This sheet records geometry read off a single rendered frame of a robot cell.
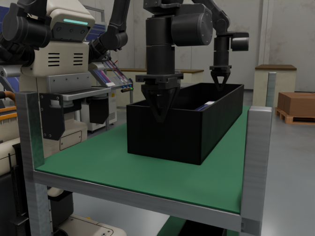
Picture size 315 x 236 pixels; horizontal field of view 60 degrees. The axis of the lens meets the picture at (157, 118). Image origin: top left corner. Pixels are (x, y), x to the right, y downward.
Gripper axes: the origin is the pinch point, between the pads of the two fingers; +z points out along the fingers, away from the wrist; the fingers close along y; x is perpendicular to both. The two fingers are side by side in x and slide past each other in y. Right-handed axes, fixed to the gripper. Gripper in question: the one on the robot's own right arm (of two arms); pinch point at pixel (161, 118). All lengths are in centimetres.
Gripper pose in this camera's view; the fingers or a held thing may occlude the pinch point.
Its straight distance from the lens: 57.1
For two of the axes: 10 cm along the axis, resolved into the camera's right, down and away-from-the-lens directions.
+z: 0.1, 9.8, 2.1
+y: 4.2, -1.9, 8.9
